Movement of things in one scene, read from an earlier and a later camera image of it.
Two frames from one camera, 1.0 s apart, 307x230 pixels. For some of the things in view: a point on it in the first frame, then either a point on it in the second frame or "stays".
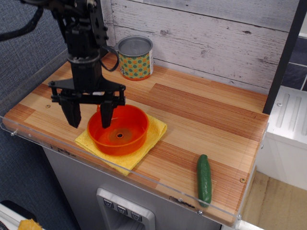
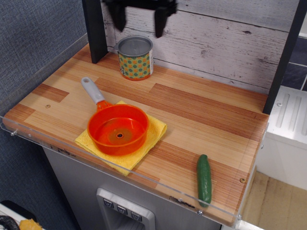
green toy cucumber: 204,181 stays
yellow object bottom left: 29,224 stays
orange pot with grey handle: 126,134 stays
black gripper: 88,86 → 151,4
